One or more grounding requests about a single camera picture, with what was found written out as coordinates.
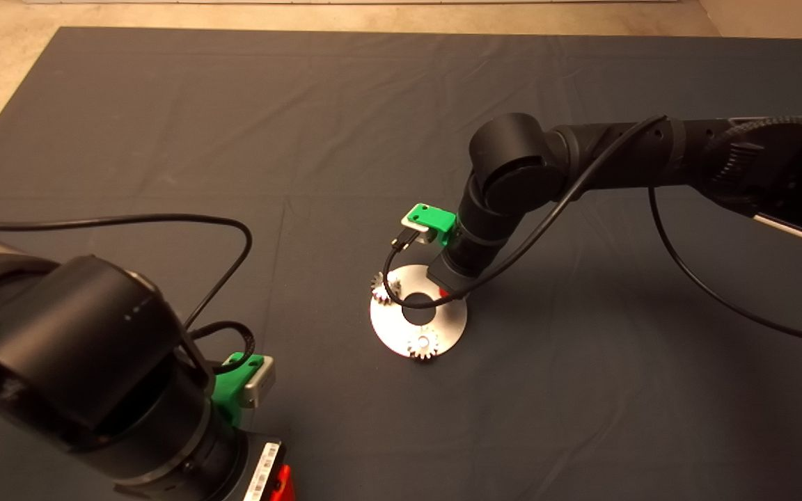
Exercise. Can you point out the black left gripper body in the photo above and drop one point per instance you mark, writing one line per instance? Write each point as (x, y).
(262, 480)

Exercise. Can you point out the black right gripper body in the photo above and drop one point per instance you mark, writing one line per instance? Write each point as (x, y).
(451, 280)

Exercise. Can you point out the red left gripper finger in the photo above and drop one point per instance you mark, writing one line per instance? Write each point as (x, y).
(284, 487)

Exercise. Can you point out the small steel planetary gear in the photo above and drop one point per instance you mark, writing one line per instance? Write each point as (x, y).
(423, 350)
(379, 284)

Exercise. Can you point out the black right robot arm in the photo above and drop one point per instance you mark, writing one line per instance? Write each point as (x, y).
(519, 156)

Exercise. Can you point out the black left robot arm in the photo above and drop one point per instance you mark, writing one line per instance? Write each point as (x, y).
(60, 348)

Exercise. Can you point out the round metal carrier plate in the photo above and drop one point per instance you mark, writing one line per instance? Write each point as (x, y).
(450, 327)

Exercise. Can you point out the dark grey table cloth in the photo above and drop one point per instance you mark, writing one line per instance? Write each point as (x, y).
(234, 104)

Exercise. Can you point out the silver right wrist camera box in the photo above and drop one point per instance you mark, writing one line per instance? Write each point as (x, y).
(429, 235)

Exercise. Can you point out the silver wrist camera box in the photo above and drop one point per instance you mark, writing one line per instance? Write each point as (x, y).
(429, 235)
(260, 384)

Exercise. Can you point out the green right camera mount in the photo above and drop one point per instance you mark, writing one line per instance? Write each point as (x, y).
(436, 217)

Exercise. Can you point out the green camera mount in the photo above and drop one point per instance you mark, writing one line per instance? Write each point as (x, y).
(436, 217)
(230, 390)

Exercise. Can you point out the green left camera mount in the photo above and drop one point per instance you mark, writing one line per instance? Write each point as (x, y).
(230, 390)

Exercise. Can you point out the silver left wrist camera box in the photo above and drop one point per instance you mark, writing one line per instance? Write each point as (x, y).
(260, 384)

